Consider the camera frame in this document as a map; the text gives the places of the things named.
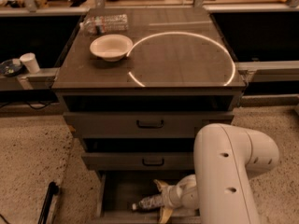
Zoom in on grey middle drawer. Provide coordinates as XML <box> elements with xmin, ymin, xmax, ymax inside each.
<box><xmin>81</xmin><ymin>152</ymin><xmax>193</xmax><ymax>171</ymax></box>

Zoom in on black floor cable bar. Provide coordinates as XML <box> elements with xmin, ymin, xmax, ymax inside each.
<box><xmin>37</xmin><ymin>181</ymin><xmax>59</xmax><ymax>224</ymax></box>

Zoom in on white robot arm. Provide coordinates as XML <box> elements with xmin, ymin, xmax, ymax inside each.
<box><xmin>156</xmin><ymin>123</ymin><xmax>279</xmax><ymax>224</ymax></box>

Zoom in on grey drawer cabinet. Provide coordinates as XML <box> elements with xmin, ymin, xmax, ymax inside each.
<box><xmin>51</xmin><ymin>7</ymin><xmax>247</xmax><ymax>224</ymax></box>

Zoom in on blue labelled plastic bottle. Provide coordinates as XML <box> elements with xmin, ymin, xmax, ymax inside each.
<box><xmin>132</xmin><ymin>194</ymin><xmax>164</xmax><ymax>211</ymax></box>

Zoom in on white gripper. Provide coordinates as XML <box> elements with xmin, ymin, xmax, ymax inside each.
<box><xmin>153</xmin><ymin>179</ymin><xmax>182</xmax><ymax>224</ymax></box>

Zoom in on grey top drawer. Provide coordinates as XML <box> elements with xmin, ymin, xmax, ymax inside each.
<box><xmin>64</xmin><ymin>111</ymin><xmax>234</xmax><ymax>138</ymax></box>

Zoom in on white paper cup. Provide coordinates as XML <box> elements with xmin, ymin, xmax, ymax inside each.
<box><xmin>20</xmin><ymin>52</ymin><xmax>40</xmax><ymax>74</ymax></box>

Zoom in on grey bottom drawer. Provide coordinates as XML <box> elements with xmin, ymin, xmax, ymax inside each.
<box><xmin>88</xmin><ymin>171</ymin><xmax>189</xmax><ymax>224</ymax></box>

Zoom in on grey drawer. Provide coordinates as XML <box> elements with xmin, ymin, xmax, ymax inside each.
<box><xmin>88</xmin><ymin>171</ymin><xmax>189</xmax><ymax>224</ymax></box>
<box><xmin>81</xmin><ymin>152</ymin><xmax>193</xmax><ymax>171</ymax></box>
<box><xmin>64</xmin><ymin>111</ymin><xmax>234</xmax><ymax>138</ymax></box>

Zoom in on white bowl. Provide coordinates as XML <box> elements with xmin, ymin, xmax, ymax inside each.
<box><xmin>90</xmin><ymin>35</ymin><xmax>133</xmax><ymax>62</ymax></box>

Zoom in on dark small plate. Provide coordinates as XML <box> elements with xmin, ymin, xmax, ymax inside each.
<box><xmin>0</xmin><ymin>59</ymin><xmax>23</xmax><ymax>77</ymax></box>

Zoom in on clear plastic water bottle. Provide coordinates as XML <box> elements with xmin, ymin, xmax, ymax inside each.
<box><xmin>79</xmin><ymin>14</ymin><xmax>128</xmax><ymax>35</ymax></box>

